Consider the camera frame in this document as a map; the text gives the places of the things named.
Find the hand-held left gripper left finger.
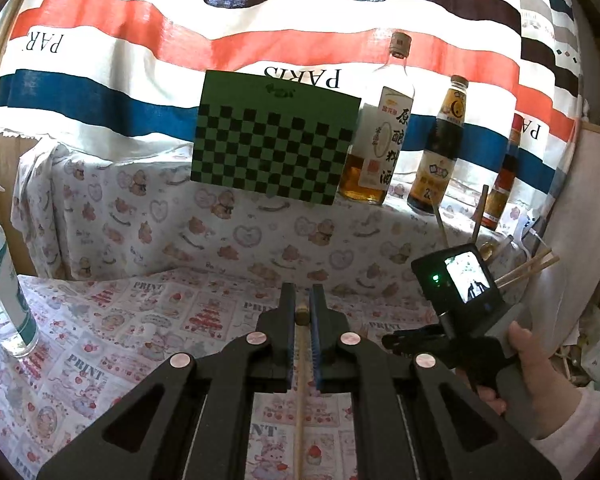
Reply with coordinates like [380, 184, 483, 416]
[36, 282, 297, 480]

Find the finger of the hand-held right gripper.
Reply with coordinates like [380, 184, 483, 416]
[382, 324, 453, 358]

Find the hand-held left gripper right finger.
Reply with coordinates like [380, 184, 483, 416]
[308, 282, 563, 480]

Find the light bamboo chopstick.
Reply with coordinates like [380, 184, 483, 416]
[294, 302, 311, 480]
[496, 256, 561, 290]
[429, 194, 450, 253]
[495, 246, 553, 283]

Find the brown wooden utensil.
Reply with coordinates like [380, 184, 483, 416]
[472, 185, 490, 243]

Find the person's right forearm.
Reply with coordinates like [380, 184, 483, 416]
[530, 389, 600, 480]

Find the person's right hand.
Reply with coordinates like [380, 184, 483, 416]
[455, 320, 583, 443]

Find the bear print cloth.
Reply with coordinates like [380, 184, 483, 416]
[10, 140, 546, 311]

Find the printed tablecloth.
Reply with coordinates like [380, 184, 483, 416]
[0, 267, 481, 480]

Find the red cap sauce bottle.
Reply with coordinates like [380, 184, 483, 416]
[481, 112, 525, 232]

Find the white panel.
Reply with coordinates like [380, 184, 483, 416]
[540, 120, 600, 356]

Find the dark soy sauce bottle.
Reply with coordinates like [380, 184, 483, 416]
[406, 75, 471, 217]

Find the clear cooking wine bottle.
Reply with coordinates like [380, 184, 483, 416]
[337, 31, 416, 207]

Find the green checkered box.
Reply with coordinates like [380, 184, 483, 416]
[190, 70, 363, 207]

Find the clear spray bottle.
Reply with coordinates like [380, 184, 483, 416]
[0, 152, 41, 359]

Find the striped curtain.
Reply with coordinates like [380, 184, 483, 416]
[0, 0, 588, 196]

